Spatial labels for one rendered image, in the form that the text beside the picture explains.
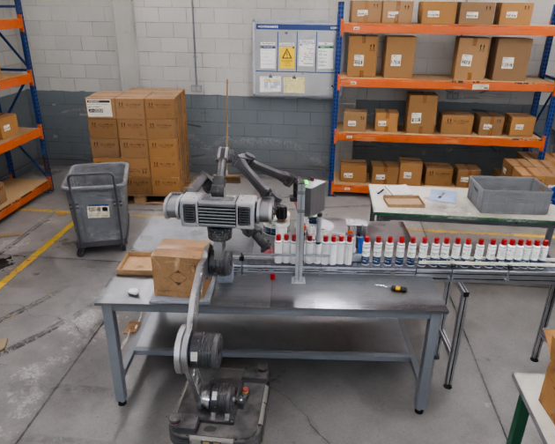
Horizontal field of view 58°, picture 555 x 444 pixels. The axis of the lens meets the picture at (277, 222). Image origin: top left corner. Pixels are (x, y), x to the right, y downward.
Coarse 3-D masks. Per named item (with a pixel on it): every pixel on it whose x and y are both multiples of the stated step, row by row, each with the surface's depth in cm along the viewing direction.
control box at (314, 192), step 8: (312, 184) 301; (320, 184) 302; (312, 192) 296; (320, 192) 304; (312, 200) 298; (320, 200) 306; (312, 208) 301; (320, 208) 309; (304, 216) 304; (312, 216) 303
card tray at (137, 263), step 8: (128, 256) 349; (136, 256) 350; (144, 256) 350; (120, 264) 332; (128, 264) 339; (136, 264) 339; (144, 264) 339; (120, 272) 326; (128, 272) 326; (136, 272) 326; (144, 272) 326
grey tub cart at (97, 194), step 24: (72, 168) 544; (96, 168) 562; (120, 168) 568; (72, 192) 492; (96, 192) 497; (120, 192) 504; (72, 216) 505; (96, 216) 508; (120, 216) 511; (96, 240) 520; (120, 240) 526
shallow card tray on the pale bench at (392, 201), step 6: (384, 198) 463; (390, 198) 469; (396, 198) 469; (402, 198) 469; (408, 198) 469; (414, 198) 470; (420, 198) 462; (390, 204) 448; (396, 204) 448; (402, 204) 448; (408, 204) 448; (414, 204) 448; (420, 204) 448
